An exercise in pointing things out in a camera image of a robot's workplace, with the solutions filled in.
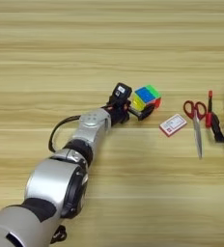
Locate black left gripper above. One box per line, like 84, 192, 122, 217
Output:
109, 96, 156, 126

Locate multicoloured puzzle cube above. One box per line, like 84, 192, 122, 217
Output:
130, 84, 162, 112

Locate small red white card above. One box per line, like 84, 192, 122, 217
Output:
158, 113, 188, 138

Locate red marker pen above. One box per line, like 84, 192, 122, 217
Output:
205, 90, 213, 128

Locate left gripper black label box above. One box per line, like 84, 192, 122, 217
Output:
112, 82, 133, 104

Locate red handled scissors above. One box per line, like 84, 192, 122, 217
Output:
182, 99, 208, 159

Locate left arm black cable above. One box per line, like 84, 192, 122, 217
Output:
47, 115, 83, 153

